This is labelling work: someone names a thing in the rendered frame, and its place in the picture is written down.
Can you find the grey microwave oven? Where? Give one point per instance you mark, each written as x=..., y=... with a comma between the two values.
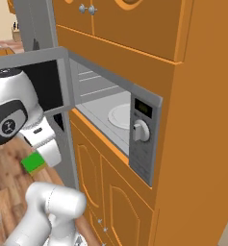
x=143, y=153

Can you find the wide orange upper cupboard door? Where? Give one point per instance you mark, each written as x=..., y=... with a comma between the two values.
x=141, y=29

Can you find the wide orange lower cupboard door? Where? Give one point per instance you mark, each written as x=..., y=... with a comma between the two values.
x=125, y=208

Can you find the beige knife block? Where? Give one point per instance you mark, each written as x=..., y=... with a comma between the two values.
x=16, y=33

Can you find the tall orange cabinet housing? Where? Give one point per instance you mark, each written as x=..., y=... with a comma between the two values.
x=198, y=128

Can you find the grey microwave door, black window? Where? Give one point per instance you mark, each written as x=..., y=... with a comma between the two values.
x=46, y=85

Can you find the narrow orange cupboard door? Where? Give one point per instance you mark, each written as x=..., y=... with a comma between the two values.
x=72, y=14
x=86, y=173

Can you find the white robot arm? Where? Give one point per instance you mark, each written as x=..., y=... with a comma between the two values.
x=12, y=105

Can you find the small silver lower cupboard knob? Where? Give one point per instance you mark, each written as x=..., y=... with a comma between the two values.
x=100, y=221
x=105, y=229

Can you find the white microwave turntable plate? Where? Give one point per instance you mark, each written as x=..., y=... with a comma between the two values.
x=121, y=116

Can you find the narrow orange upper cupboard door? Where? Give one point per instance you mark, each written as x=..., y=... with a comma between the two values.
x=72, y=14

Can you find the green and yellow sponge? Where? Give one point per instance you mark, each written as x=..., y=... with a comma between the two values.
x=32, y=161

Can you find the silver upper cupboard knob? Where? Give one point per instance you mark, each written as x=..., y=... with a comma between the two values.
x=92, y=10
x=82, y=8

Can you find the white microwave dial knob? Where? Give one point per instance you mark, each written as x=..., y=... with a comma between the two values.
x=141, y=130

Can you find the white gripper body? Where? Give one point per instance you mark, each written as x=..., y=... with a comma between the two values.
x=52, y=153

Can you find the narrow orange lower cupboard door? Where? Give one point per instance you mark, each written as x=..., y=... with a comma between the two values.
x=86, y=173

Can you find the wide orange cupboard door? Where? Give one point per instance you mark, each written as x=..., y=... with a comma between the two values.
x=125, y=208
x=141, y=29

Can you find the distant orange counter cupboards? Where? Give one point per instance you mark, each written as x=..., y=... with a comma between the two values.
x=5, y=50

